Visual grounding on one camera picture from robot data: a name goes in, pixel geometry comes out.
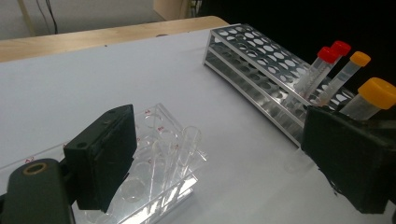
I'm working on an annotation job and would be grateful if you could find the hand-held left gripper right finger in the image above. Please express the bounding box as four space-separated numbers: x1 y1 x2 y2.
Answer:
300 105 396 215

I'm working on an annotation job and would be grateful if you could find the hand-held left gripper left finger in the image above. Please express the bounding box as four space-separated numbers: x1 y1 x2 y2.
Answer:
63 104 138 214

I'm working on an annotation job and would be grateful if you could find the clear acrylic test tube rack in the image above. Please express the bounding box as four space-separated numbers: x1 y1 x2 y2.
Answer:
0 102 208 224

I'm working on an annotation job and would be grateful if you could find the red capped test tube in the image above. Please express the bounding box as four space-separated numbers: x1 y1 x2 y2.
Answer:
292 46 340 97
311 40 352 94

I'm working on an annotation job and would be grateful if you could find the metal test tube rack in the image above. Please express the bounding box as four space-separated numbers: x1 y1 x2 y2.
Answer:
203 22 356 147

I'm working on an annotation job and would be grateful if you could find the clear glass test tube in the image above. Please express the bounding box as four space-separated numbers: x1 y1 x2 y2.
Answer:
148 138 176 200
164 125 204 190

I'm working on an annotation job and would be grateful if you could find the black floor cable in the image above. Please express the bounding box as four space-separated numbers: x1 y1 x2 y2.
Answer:
35 0 59 35

